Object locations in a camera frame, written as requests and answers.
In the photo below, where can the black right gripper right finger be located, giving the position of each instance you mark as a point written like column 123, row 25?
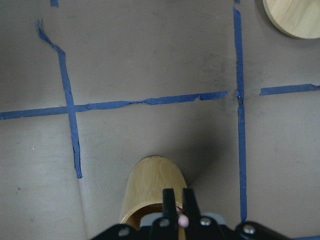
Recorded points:
column 200, row 227

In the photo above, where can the brown paper table cover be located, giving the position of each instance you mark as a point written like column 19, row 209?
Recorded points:
column 90, row 87

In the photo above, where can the bamboo chopstick holder cup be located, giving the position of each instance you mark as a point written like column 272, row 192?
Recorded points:
column 144, row 189

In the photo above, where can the pink chopstick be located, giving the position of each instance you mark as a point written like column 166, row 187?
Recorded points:
column 183, row 221

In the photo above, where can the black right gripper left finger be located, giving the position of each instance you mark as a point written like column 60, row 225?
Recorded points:
column 166, row 226

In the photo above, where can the wooden mug tree stand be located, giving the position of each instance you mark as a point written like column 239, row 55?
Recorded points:
column 296, row 18

